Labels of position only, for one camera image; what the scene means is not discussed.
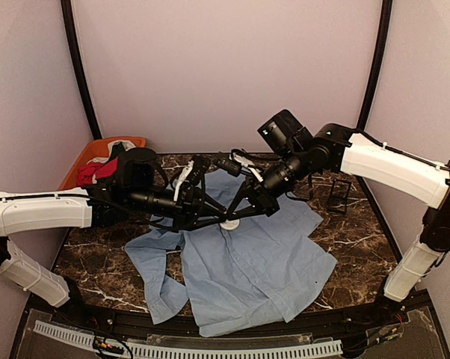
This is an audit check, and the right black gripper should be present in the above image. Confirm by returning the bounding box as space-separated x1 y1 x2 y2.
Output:
225 145 309 218

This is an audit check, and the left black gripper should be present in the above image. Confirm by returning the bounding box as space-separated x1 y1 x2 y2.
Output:
128 185 228 233

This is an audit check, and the light blue shirt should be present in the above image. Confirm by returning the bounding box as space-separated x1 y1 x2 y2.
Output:
125 168 338 337

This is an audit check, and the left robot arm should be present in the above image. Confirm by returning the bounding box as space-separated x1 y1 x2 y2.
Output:
0 147 226 326

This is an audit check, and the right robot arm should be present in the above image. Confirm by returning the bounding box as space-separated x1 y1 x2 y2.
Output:
224 109 450 325

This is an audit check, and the black brooch holder stand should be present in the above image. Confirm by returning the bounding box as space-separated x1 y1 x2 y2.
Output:
327 179 352 215

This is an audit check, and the white cloth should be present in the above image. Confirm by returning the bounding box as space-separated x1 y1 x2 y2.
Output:
107 140 138 153

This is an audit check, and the red cloth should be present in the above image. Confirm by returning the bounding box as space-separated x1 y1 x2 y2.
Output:
76 158 118 187

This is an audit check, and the orange plastic basket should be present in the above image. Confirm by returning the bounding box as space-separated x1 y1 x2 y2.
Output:
59 136 147 190

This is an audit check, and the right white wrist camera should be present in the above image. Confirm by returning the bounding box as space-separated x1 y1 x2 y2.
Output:
230 153 263 182

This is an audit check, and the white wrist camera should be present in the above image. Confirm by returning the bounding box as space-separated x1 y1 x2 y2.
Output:
173 163 193 202
230 153 263 182

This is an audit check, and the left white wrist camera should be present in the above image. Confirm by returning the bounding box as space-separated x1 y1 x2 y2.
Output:
173 163 193 202

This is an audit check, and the black right frame pole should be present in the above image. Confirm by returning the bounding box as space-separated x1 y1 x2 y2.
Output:
356 0 393 132

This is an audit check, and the black frame pole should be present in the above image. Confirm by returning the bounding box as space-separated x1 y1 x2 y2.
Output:
60 0 102 140
356 0 393 132

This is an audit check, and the white perforated cable tray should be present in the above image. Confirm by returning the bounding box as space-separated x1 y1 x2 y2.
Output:
33 320 344 359

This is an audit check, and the black left frame pole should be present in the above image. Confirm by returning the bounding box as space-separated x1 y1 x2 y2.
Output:
60 0 102 140

